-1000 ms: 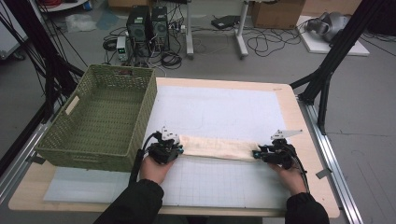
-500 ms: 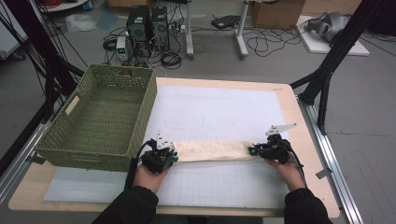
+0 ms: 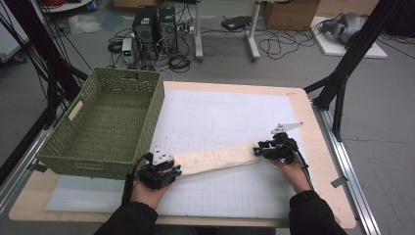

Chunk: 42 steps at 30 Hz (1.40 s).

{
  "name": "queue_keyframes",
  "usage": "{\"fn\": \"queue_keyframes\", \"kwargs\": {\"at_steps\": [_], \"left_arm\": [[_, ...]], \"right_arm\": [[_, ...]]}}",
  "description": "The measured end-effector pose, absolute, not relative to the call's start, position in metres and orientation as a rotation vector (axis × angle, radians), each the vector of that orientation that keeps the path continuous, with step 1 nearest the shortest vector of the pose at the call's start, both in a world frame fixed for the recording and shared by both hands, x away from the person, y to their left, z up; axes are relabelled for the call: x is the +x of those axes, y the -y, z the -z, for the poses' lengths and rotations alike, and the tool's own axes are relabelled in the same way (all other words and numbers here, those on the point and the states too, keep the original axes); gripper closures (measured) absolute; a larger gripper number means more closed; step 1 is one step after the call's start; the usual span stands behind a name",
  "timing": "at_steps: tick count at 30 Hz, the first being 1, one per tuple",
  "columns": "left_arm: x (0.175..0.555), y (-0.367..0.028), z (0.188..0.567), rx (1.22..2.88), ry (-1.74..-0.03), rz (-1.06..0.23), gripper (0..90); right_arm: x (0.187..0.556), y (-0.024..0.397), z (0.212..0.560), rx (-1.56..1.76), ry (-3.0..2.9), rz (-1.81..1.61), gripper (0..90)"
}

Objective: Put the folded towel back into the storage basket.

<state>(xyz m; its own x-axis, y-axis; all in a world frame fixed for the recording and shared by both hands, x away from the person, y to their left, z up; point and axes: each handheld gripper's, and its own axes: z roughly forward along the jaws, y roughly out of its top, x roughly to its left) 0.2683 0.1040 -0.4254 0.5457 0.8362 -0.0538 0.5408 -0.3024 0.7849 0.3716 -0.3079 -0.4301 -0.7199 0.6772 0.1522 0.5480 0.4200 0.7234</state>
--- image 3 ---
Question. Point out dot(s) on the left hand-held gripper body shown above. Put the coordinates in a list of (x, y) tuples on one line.
[(155, 174)]

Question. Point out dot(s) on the flat black device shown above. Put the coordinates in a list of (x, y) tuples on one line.
[(236, 23)]

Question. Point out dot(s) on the white cabinet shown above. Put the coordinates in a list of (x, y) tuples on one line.
[(9, 39)]

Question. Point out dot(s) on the black metal frame stand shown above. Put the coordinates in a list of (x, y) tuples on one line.
[(355, 52), (49, 55)]

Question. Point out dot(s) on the white round table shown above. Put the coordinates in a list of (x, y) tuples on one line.
[(65, 6)]

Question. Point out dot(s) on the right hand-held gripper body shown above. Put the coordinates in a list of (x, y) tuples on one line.
[(282, 148)]

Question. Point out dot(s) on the grey power supply unit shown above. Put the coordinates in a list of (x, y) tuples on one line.
[(128, 50)]

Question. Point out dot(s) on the clear plastic bag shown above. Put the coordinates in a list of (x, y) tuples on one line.
[(84, 24)]

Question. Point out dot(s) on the white desk leg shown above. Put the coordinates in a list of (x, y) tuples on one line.
[(253, 36), (198, 32)]

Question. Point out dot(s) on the white power strip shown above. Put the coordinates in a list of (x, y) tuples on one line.
[(186, 29)]

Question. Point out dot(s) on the aluminium rail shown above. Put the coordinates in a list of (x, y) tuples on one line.
[(347, 163), (23, 163)]

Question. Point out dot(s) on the grey-blue floor sheet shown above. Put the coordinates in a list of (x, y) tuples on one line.
[(112, 21)]

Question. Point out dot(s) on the person's right hand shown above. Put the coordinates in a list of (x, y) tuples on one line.
[(293, 176)]

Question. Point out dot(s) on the grey metal bracket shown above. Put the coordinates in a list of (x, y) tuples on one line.
[(339, 181)]

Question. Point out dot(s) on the person's left hand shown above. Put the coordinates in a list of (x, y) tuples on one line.
[(147, 196)]

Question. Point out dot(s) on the green woven basket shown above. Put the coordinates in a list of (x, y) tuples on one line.
[(107, 124)]

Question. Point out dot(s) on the wide black computer tower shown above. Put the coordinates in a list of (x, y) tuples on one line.
[(145, 31)]

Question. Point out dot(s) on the grey helmet-like device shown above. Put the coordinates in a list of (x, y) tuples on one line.
[(345, 26)]

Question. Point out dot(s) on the cream egg-print cloth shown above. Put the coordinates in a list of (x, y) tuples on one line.
[(218, 158)]

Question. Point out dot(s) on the narrow black computer tower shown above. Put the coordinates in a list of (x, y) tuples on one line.
[(168, 29)]

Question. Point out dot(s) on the white floor board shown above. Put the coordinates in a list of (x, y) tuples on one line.
[(332, 49)]

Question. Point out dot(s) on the white gridded foam mat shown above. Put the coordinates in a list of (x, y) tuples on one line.
[(228, 111)]

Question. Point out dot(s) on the brown cardboard box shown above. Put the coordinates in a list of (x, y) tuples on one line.
[(290, 14)]

